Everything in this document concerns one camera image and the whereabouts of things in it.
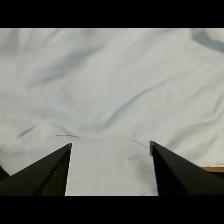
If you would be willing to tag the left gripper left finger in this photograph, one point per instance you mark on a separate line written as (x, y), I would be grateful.
(40, 176)

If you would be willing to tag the white garment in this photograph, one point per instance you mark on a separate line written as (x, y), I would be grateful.
(110, 86)

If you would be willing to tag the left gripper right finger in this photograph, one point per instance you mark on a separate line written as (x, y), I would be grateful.
(180, 176)

